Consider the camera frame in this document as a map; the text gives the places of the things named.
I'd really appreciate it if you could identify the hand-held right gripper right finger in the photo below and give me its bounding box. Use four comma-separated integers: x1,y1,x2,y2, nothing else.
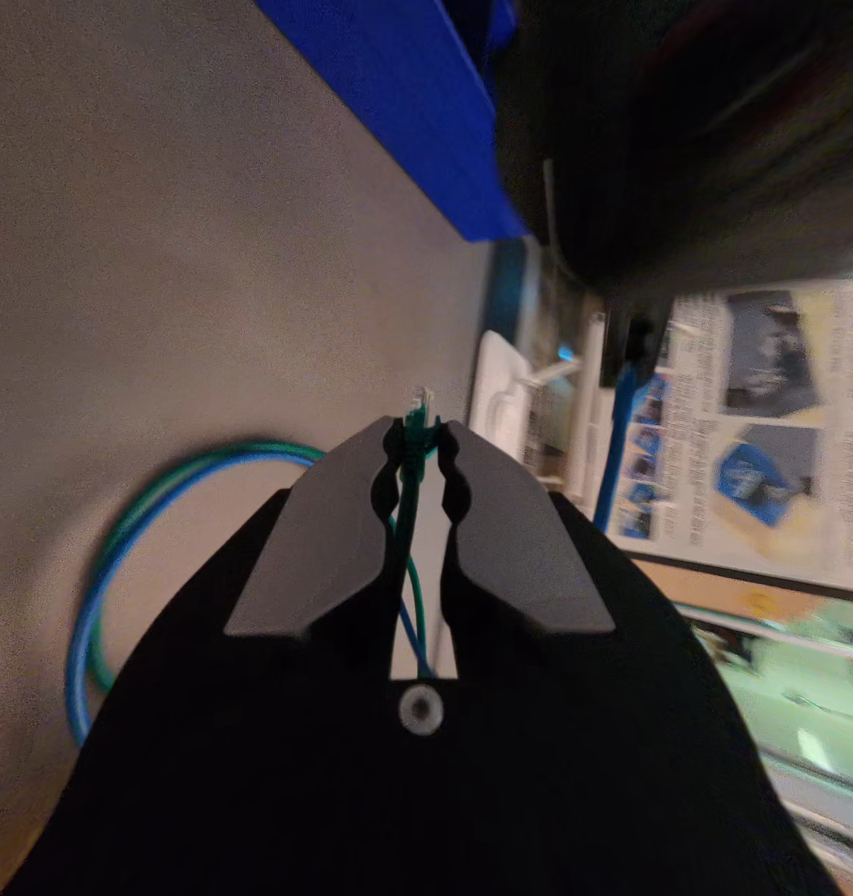
437,420,616,679

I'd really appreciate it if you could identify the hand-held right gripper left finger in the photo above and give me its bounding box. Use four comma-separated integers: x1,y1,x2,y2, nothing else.
224,416,408,679

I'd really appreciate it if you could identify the green ethernet cable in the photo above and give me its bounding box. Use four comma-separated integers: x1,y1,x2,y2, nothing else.
91,387,441,690

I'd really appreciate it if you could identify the blue ethernet cable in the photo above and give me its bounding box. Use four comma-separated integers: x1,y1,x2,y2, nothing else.
66,364,641,746

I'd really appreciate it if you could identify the blue plastic bin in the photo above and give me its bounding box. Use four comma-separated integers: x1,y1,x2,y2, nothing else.
255,0,532,242

